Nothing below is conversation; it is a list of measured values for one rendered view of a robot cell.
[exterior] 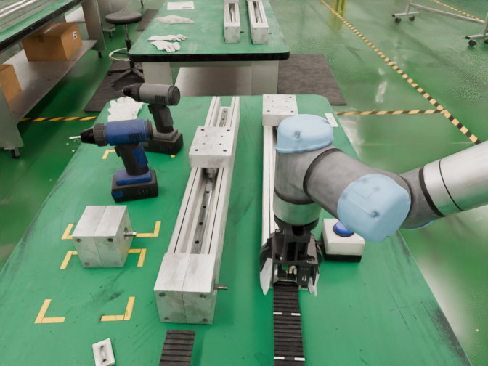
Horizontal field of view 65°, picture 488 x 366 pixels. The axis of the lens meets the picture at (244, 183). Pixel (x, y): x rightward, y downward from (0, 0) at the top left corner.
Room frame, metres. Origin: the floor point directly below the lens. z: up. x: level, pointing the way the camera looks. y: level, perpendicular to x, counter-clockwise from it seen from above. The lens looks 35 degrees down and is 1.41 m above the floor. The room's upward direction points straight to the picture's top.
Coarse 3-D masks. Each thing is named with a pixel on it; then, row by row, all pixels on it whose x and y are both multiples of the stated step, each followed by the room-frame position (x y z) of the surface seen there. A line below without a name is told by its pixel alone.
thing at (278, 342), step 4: (276, 340) 0.38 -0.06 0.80; (280, 340) 0.38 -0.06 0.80; (284, 340) 0.38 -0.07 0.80; (288, 340) 0.38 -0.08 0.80; (292, 340) 0.38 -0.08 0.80; (296, 340) 0.38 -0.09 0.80; (300, 340) 0.38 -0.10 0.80; (276, 344) 0.37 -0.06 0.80; (280, 344) 0.37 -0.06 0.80; (284, 344) 0.37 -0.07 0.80; (288, 344) 0.37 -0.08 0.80; (292, 344) 0.37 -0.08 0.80; (296, 344) 0.37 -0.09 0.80; (300, 344) 0.37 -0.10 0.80
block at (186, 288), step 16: (176, 256) 0.51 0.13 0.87; (192, 256) 0.51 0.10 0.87; (208, 256) 0.51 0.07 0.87; (160, 272) 0.47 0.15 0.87; (176, 272) 0.47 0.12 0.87; (192, 272) 0.47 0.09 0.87; (208, 272) 0.47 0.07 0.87; (160, 288) 0.44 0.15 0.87; (176, 288) 0.44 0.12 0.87; (192, 288) 0.44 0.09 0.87; (208, 288) 0.44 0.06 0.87; (224, 288) 0.47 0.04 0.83; (160, 304) 0.43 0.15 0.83; (176, 304) 0.43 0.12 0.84; (192, 304) 0.43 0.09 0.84; (208, 304) 0.43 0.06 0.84; (160, 320) 0.43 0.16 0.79; (176, 320) 0.43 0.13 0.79; (192, 320) 0.43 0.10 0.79; (208, 320) 0.43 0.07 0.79
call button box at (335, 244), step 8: (328, 224) 0.64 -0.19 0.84; (328, 232) 0.62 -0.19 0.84; (336, 232) 0.61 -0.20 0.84; (352, 232) 0.61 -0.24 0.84; (328, 240) 0.59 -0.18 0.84; (336, 240) 0.59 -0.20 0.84; (344, 240) 0.59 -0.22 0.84; (352, 240) 0.59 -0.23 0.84; (360, 240) 0.59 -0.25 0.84; (320, 248) 0.62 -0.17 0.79; (328, 248) 0.59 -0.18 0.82; (336, 248) 0.59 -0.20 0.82; (344, 248) 0.59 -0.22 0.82; (352, 248) 0.58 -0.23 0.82; (360, 248) 0.58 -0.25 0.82; (328, 256) 0.59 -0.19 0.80; (336, 256) 0.59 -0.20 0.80; (344, 256) 0.59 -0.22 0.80; (352, 256) 0.58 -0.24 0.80; (360, 256) 0.58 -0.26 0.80
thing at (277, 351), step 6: (276, 348) 0.37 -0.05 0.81; (282, 348) 0.37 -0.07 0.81; (288, 348) 0.37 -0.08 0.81; (294, 348) 0.37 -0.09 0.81; (300, 348) 0.37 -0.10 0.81; (276, 354) 0.35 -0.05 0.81; (282, 354) 0.35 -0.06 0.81; (288, 354) 0.35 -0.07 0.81; (294, 354) 0.35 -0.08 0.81; (300, 354) 0.35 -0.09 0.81
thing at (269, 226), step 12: (264, 132) 1.04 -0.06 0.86; (276, 132) 1.09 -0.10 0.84; (264, 144) 0.97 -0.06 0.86; (276, 144) 1.04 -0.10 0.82; (264, 156) 0.90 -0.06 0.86; (264, 168) 0.84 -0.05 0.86; (264, 180) 0.78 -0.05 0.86; (264, 192) 0.73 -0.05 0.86; (264, 204) 0.69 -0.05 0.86; (264, 216) 0.64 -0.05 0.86; (264, 228) 0.60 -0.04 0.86; (276, 228) 0.65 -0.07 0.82; (264, 240) 0.57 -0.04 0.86; (276, 276) 0.51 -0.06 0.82; (300, 288) 0.51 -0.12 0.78
